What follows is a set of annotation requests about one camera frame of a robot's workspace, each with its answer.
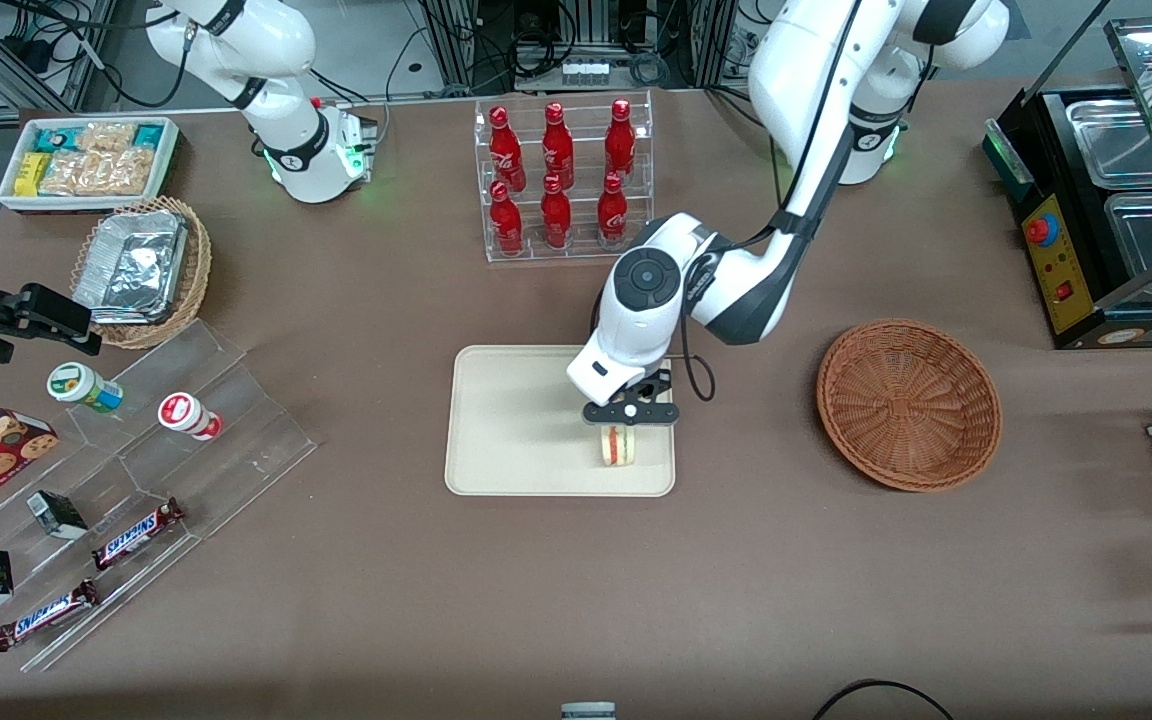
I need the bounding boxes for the yellow snack packet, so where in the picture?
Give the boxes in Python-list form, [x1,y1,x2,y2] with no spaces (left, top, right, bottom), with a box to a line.
[13,152,53,197]

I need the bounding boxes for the black food warmer machine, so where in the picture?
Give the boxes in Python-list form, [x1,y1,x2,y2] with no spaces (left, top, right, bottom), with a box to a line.
[984,15,1152,351]

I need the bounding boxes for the red label yogurt cup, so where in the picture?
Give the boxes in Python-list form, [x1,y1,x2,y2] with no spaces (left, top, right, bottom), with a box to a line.
[157,392,224,442]

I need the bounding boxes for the round brown wicker basket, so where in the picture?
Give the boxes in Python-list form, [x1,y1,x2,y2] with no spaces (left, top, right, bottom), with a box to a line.
[816,318,1003,493]

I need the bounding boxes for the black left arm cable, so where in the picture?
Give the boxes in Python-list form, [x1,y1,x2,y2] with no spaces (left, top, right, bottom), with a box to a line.
[671,0,862,403]

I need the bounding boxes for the black looped floor cable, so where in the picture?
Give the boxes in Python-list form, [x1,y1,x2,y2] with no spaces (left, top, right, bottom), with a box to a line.
[812,679,955,720]

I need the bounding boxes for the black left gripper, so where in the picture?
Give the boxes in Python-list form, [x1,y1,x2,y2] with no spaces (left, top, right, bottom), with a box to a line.
[583,368,680,429]

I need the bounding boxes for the white rectangular snack bin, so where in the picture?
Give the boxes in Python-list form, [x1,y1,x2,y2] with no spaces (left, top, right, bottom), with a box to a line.
[0,116,181,215]

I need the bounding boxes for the red cola bottle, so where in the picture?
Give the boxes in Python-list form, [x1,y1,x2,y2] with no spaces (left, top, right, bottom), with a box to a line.
[597,172,630,247]
[540,175,573,251]
[489,107,525,191]
[604,98,637,181]
[489,180,524,256]
[541,102,575,189]

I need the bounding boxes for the oval light wicker basket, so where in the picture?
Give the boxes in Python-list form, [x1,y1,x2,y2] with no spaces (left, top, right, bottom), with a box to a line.
[70,196,213,350]

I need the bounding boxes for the triangular sandwich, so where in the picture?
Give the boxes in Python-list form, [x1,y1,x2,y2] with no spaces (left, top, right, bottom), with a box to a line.
[596,425,639,468]

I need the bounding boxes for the clear acrylic stepped stand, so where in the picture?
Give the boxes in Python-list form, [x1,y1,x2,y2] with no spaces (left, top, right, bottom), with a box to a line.
[0,318,319,673]

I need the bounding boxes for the green label yogurt cup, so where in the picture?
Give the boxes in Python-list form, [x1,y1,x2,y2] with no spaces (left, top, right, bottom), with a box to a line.
[46,362,125,414]

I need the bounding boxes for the cream rectangular tray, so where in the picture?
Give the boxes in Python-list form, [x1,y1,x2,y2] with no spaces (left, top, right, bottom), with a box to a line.
[444,345,677,498]

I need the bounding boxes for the large clear cracker bag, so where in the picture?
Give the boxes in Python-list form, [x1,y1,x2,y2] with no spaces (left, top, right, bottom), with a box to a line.
[40,148,155,197]

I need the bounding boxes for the silver foil container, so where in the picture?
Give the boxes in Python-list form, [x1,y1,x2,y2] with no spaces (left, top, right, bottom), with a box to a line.
[73,210,188,324]

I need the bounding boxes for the clear acrylic bottle rack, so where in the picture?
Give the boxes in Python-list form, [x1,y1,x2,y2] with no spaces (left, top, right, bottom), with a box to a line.
[474,90,655,264]

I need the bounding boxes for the brown snickers bar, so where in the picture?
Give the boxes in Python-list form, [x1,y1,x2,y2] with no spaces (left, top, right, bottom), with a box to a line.
[0,578,100,653]
[91,497,187,572]

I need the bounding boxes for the small clear cracker bag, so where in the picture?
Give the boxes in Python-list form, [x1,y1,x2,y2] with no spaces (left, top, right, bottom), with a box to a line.
[76,122,138,154]

